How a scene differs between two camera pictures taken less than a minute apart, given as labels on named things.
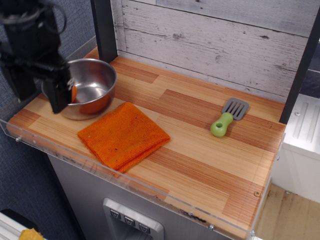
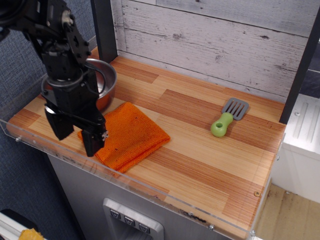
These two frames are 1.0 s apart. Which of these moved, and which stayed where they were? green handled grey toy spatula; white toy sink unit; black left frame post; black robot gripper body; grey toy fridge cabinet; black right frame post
Moved: black robot gripper body
Stayed: green handled grey toy spatula; black right frame post; white toy sink unit; grey toy fridge cabinet; black left frame post
